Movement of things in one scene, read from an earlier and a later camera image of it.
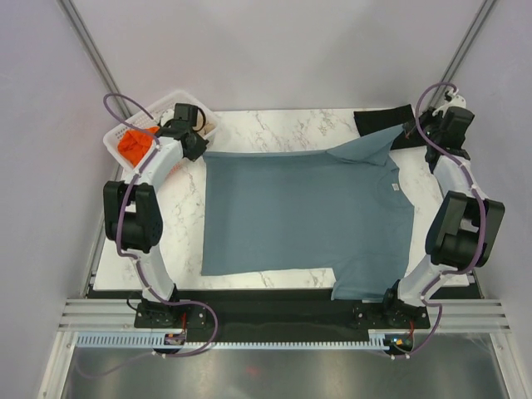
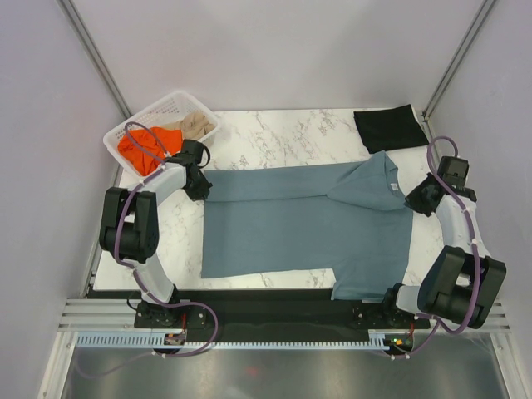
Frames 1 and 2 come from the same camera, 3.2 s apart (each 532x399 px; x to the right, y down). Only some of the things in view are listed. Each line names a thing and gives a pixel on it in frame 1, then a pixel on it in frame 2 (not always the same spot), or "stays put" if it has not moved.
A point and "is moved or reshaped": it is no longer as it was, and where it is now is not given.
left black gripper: (199, 150) to (200, 193)
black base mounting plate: (277, 312) stays put
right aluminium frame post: (461, 51) stays put
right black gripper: (428, 117) to (413, 199)
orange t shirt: (133, 144) stays put
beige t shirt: (209, 125) stays put
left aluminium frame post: (76, 20) stays put
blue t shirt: (345, 210) is moved or reshaped
